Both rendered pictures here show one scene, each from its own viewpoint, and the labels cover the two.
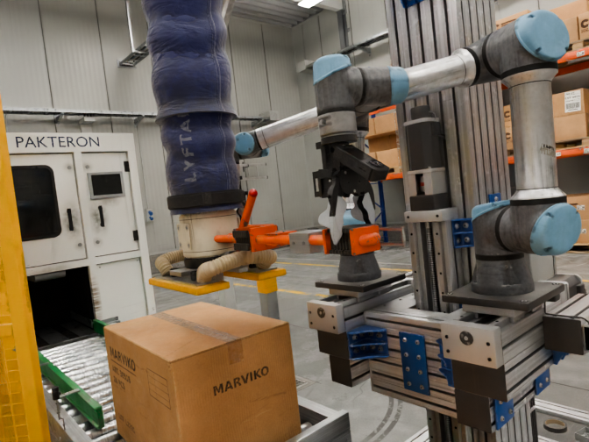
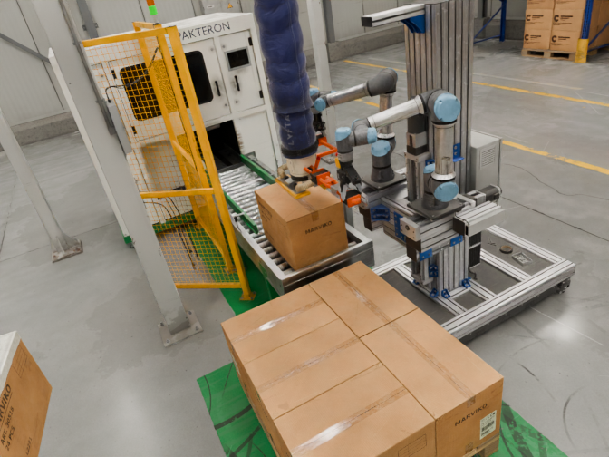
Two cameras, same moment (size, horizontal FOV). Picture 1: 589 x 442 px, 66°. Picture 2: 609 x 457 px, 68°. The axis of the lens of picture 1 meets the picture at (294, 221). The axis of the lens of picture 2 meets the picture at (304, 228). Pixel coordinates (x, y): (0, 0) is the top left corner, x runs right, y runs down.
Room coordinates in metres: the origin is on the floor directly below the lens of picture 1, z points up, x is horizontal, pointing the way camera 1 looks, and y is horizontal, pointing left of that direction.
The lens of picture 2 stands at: (-1.13, -0.51, 2.29)
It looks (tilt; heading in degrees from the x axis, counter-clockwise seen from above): 30 degrees down; 18
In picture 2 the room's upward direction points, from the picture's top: 11 degrees counter-clockwise
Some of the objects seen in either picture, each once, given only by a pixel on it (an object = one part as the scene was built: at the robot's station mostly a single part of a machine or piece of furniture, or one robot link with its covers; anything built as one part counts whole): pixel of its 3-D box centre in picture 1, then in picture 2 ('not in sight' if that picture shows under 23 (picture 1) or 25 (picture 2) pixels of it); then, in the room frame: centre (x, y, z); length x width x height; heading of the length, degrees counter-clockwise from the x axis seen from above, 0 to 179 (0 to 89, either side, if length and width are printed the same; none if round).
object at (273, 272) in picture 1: (241, 266); not in sight; (1.42, 0.18, 1.14); 0.34 x 0.10 x 0.05; 38
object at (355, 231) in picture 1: (351, 239); (350, 198); (0.89, -0.11, 1.24); 0.08 x 0.07 x 0.05; 38
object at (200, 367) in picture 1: (196, 381); (300, 220); (1.53, 0.40, 0.75); 0.60 x 0.40 x 0.40; 39
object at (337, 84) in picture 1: (335, 86); (344, 140); (0.91, -0.11, 1.55); 0.09 x 0.08 x 0.11; 107
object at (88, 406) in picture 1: (42, 373); (220, 197); (2.26, 1.35, 0.60); 1.60 x 0.10 x 0.09; 40
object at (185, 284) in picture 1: (185, 278); (291, 183); (1.31, 0.33, 1.14); 0.34 x 0.10 x 0.05; 38
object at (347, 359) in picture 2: not in sight; (347, 373); (0.55, -0.04, 0.34); 1.20 x 1.00 x 0.40; 40
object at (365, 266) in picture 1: (358, 263); (381, 170); (1.55, -0.20, 1.09); 0.15 x 0.15 x 0.10
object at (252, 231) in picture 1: (256, 238); (320, 176); (1.17, 0.10, 1.25); 0.10 x 0.08 x 0.06; 128
